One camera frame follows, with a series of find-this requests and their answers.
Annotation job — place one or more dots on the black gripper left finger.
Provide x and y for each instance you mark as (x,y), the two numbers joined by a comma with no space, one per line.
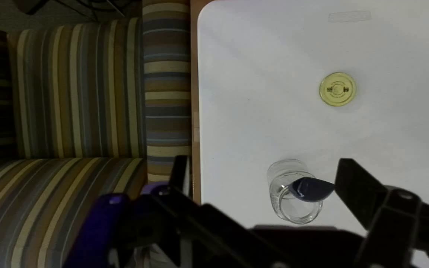
(174,224)

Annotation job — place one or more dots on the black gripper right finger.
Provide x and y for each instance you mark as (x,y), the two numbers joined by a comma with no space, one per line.
(387,229)

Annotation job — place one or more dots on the clear glass jar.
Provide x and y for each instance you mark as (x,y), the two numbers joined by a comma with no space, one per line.
(283,199)

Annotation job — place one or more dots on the gold metal jar lid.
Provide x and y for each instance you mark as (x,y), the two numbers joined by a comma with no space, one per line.
(336,89)

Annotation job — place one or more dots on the striped sofa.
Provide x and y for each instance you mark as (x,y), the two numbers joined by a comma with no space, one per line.
(166,75)

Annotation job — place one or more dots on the white table board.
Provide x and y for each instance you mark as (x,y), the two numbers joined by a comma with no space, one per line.
(274,99)

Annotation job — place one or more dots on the striped sofa cushion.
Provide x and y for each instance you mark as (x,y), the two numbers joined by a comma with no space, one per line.
(74,90)

